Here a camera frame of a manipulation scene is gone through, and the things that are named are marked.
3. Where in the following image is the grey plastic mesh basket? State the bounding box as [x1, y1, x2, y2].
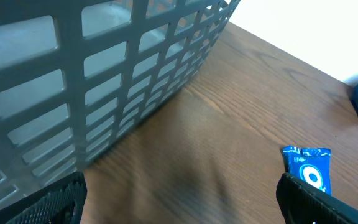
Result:
[0, 0, 238, 210]

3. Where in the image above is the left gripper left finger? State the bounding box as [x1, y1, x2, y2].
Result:
[0, 172, 87, 224]

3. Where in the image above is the blue Oreo cookie pack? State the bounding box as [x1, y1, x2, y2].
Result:
[282, 146, 332, 195]

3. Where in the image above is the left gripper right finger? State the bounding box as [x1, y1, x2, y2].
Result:
[276, 173, 358, 224]

